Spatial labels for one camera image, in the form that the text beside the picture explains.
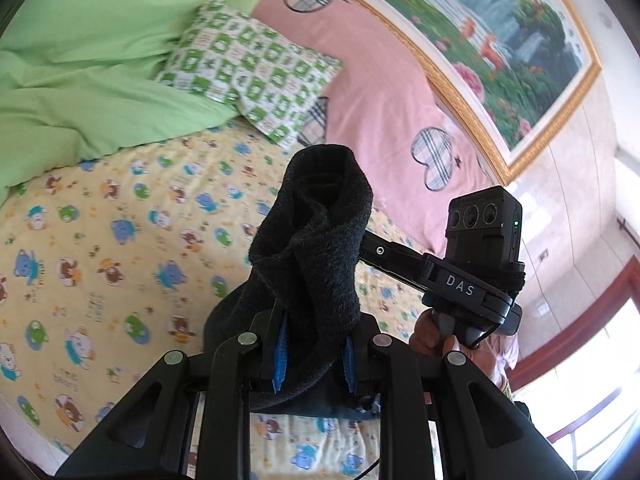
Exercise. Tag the gold framed landscape picture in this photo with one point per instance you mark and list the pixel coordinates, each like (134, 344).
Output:
(480, 35)

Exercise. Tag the white wall socket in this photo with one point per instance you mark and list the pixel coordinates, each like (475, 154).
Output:
(542, 255)

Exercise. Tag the green checked pillow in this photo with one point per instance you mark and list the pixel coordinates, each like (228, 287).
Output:
(250, 65)

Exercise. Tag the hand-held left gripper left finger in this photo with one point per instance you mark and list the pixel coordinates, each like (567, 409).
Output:
(279, 360)

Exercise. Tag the red-brown wooden frame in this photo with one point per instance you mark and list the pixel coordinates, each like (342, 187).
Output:
(575, 330)

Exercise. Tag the person's right hand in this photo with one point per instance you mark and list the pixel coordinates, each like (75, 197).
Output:
(430, 337)

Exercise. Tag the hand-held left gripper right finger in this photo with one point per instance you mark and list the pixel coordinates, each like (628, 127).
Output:
(350, 365)

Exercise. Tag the green blanket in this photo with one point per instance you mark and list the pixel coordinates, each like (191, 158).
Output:
(90, 60)

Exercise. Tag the yellow bear print bed sheet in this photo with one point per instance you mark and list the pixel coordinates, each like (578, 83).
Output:
(125, 270)

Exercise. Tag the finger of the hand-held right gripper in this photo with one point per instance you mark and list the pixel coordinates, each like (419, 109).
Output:
(395, 257)

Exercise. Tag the black pants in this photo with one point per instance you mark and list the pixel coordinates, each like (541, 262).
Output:
(320, 260)

